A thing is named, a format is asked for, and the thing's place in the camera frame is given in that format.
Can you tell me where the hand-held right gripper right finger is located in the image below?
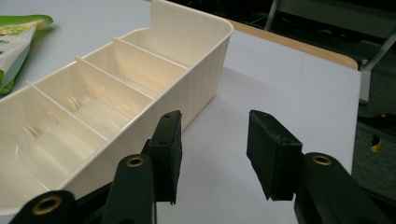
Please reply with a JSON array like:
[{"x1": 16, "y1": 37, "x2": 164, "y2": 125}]
[{"x1": 246, "y1": 109, "x2": 393, "y2": 224}]

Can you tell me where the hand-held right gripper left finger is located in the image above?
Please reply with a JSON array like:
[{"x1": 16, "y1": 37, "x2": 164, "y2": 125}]
[{"x1": 101, "y1": 109, "x2": 183, "y2": 224}]

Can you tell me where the cream plastic divided organizer box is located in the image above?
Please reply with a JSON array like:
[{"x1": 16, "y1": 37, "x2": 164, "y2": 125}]
[{"x1": 0, "y1": 0, "x2": 235, "y2": 224}]

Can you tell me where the green and white snack bag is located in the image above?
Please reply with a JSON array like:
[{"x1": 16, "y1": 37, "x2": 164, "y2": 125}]
[{"x1": 0, "y1": 14, "x2": 54, "y2": 96}]

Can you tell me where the yellow and black clamp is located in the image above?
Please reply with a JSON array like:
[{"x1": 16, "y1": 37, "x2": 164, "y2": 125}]
[{"x1": 358, "y1": 112, "x2": 396, "y2": 154}]

